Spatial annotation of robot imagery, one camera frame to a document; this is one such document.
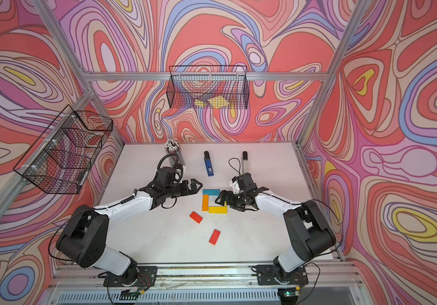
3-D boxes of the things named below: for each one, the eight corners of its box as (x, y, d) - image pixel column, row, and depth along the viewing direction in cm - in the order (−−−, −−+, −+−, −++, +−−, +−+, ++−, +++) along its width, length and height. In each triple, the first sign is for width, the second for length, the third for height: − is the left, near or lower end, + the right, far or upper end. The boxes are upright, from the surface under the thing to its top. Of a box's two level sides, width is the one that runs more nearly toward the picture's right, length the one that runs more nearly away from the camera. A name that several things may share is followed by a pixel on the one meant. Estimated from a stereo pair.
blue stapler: (207, 177, 105) (207, 171, 101) (203, 157, 115) (202, 151, 111) (214, 175, 106) (213, 170, 102) (209, 156, 115) (208, 150, 111)
